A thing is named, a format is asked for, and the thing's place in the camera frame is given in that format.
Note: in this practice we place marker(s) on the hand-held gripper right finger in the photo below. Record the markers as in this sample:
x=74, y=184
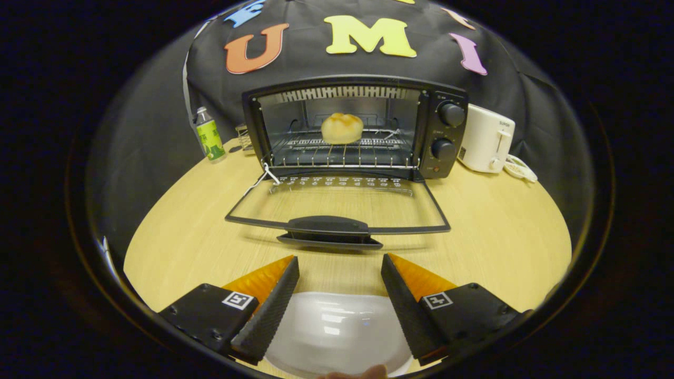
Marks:
x=405, y=310

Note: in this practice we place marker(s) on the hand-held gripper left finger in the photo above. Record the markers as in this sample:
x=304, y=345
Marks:
x=268, y=316

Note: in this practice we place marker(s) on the black toaster oven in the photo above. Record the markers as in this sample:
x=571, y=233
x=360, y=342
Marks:
x=447, y=131

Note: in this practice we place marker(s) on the golden brown bread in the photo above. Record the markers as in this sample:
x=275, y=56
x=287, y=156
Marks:
x=342, y=129

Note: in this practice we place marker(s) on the white pop-up toaster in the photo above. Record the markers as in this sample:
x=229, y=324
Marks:
x=484, y=139

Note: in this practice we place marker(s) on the white plate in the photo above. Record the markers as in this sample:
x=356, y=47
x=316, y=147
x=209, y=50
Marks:
x=337, y=326

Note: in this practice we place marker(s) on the small clear glass holder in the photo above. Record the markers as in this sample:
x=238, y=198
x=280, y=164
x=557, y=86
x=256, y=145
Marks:
x=244, y=138

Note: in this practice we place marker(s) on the green label plastic bottle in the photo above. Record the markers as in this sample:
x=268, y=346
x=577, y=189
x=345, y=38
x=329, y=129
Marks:
x=209, y=137

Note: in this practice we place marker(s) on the black backdrop cloth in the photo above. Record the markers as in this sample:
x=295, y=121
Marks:
x=305, y=63

